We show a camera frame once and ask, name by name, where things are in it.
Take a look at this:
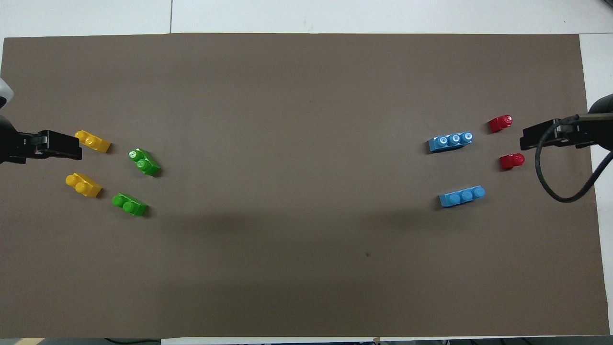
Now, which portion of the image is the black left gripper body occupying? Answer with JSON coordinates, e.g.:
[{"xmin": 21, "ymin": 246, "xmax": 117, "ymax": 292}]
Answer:
[{"xmin": 13, "ymin": 132, "xmax": 43, "ymax": 163}]

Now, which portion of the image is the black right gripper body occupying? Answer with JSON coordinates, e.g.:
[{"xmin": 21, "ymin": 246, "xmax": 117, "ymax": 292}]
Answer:
[{"xmin": 556, "ymin": 119, "xmax": 594, "ymax": 149}]

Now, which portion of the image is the green two-stud toy block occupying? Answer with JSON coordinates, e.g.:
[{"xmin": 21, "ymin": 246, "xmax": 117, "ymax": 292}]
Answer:
[
  {"xmin": 128, "ymin": 148, "xmax": 161, "ymax": 177},
  {"xmin": 112, "ymin": 193, "xmax": 148, "ymax": 217}
]

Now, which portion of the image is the blue three-stud toy block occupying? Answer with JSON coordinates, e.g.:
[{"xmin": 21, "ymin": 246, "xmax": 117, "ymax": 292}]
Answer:
[
  {"xmin": 428, "ymin": 131, "xmax": 475, "ymax": 153},
  {"xmin": 439, "ymin": 185, "xmax": 486, "ymax": 208}
]

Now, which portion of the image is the yellow two-stud toy block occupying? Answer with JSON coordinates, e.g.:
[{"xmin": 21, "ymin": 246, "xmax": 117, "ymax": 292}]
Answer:
[
  {"xmin": 65, "ymin": 172, "xmax": 103, "ymax": 198},
  {"xmin": 74, "ymin": 130, "xmax": 112, "ymax": 154}
]

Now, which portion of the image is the red one-stud toy block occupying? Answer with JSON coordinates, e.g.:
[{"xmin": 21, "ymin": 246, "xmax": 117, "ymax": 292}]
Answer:
[
  {"xmin": 499, "ymin": 153, "xmax": 525, "ymax": 170},
  {"xmin": 488, "ymin": 115, "xmax": 513, "ymax": 133}
]

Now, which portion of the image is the brown table mat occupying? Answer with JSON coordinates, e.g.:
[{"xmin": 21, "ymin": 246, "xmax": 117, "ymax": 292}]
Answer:
[{"xmin": 0, "ymin": 33, "xmax": 610, "ymax": 338}]

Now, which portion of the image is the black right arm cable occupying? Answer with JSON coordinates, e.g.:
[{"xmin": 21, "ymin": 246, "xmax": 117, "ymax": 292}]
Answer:
[{"xmin": 534, "ymin": 114, "xmax": 613, "ymax": 204}]

